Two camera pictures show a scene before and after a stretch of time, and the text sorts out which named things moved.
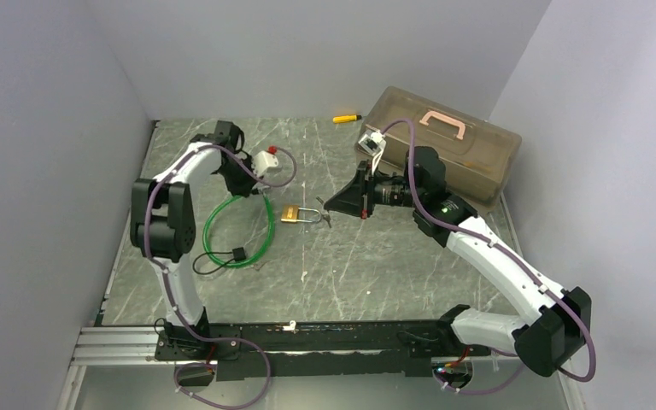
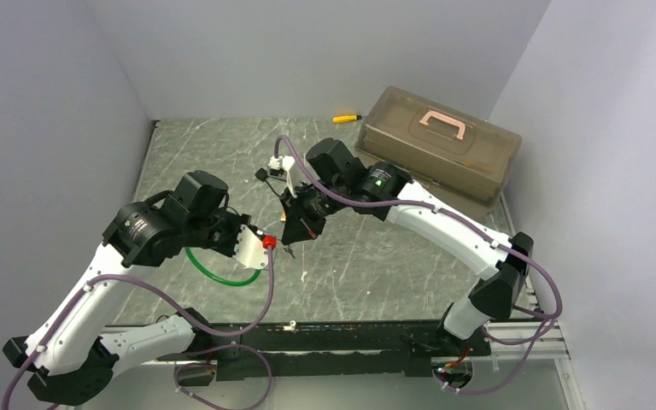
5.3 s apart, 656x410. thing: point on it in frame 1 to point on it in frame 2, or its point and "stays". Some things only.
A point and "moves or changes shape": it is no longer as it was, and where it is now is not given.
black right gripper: [358, 197] to [299, 225]
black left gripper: [245, 188] to [237, 220]
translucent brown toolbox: [481, 156] stays
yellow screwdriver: [347, 119] stays
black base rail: [317, 349] stays
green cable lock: [257, 259] to [237, 284]
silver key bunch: [315, 215] moves or changes shape
